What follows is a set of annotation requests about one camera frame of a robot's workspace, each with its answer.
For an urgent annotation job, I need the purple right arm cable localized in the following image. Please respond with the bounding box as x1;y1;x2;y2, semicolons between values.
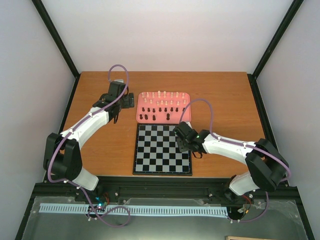
178;98;293;224

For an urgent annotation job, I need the light blue cable duct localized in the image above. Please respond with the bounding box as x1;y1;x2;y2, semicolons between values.
38;203;229;218

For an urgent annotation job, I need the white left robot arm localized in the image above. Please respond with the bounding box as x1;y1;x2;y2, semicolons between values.
43;79;135;202

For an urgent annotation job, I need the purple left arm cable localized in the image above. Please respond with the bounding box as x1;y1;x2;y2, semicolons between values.
47;64;132;228

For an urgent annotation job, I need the pink plastic tray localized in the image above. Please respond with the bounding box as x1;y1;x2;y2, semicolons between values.
136;91;191;124

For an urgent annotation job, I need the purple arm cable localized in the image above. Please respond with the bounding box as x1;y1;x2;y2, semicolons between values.
47;64;132;228
178;98;293;224

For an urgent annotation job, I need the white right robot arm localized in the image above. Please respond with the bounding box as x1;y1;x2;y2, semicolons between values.
173;121;290;196

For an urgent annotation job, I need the black aluminium frame rail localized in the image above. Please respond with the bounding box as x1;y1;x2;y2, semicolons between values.
30;176;302;207

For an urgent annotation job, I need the black and white chessboard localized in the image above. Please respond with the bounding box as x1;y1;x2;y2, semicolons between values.
132;123;193;176

